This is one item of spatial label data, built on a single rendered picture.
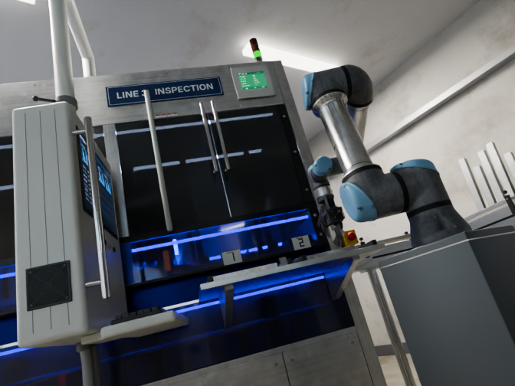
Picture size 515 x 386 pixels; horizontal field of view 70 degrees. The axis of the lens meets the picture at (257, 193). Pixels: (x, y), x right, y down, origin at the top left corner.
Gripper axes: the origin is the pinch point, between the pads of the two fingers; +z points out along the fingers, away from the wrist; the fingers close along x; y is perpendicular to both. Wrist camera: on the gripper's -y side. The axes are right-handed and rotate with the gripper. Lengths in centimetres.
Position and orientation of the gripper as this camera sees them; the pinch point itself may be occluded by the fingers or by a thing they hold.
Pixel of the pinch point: (337, 243)
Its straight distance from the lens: 158.2
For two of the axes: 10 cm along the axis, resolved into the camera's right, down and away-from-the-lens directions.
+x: 9.6, -1.7, 2.3
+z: 2.4, 9.1, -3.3
